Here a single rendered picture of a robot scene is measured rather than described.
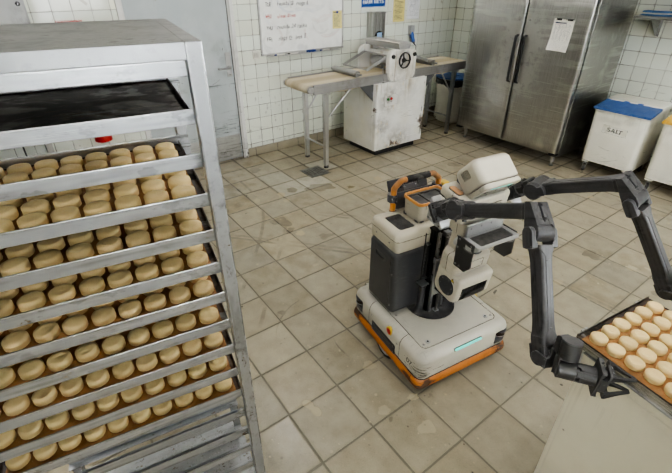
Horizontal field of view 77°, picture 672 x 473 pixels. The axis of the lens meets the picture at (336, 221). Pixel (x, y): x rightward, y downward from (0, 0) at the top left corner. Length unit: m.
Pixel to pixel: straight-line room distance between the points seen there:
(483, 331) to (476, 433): 0.50
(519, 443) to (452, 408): 0.33
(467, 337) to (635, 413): 0.97
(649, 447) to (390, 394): 1.19
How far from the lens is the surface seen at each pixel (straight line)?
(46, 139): 0.89
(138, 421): 1.38
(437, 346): 2.31
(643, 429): 1.69
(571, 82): 5.17
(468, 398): 2.50
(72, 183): 0.92
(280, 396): 2.42
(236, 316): 1.10
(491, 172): 1.85
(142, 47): 0.82
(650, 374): 1.58
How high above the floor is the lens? 1.92
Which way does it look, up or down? 30 degrees down
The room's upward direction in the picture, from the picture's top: straight up
